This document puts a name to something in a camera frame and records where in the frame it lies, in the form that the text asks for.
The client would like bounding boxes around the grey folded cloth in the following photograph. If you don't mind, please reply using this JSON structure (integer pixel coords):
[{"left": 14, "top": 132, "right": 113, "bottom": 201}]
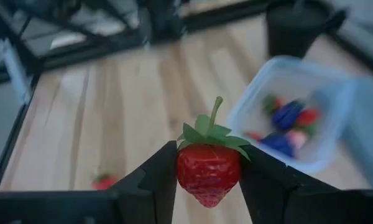
[{"left": 341, "top": 77, "right": 373, "bottom": 189}]

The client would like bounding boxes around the silver aluminium bracket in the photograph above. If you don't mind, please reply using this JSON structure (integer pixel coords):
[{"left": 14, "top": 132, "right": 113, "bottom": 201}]
[{"left": 0, "top": 40, "right": 32, "bottom": 105}]

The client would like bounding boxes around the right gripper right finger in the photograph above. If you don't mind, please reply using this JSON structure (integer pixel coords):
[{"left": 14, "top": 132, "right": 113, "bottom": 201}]
[{"left": 238, "top": 144, "right": 341, "bottom": 224}]

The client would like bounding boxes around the clear plastic tupperware container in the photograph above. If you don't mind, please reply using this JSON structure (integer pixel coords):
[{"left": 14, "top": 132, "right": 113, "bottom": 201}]
[{"left": 225, "top": 55, "right": 358, "bottom": 175}]

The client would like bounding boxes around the pink toy peach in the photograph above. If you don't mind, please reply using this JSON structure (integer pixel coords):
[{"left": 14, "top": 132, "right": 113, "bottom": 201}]
[{"left": 287, "top": 129, "right": 308, "bottom": 150}]

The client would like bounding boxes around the purple toy eggplant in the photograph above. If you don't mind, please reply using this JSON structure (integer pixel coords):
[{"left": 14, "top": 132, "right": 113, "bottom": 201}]
[{"left": 270, "top": 100, "right": 305, "bottom": 131}]

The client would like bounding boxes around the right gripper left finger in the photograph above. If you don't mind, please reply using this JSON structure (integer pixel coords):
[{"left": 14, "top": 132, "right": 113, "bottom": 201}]
[{"left": 110, "top": 140, "right": 178, "bottom": 224}]

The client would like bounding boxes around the black aluminium table frame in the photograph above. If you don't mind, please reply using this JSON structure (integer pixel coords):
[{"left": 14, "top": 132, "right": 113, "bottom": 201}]
[{"left": 0, "top": 0, "right": 373, "bottom": 192}]

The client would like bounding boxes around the black plant pot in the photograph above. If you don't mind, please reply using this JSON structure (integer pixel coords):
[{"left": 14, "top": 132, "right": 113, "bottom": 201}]
[{"left": 265, "top": 0, "right": 335, "bottom": 59}]

